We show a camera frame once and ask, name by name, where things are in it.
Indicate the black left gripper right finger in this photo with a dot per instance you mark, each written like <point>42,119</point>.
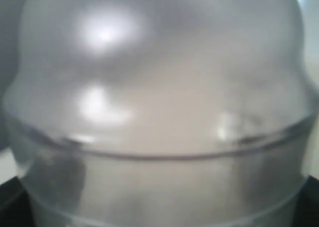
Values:
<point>299,203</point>

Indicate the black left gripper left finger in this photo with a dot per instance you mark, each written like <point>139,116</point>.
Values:
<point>15,210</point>

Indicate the clear plastic shaker bottle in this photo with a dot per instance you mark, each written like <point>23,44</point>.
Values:
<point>161,113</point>

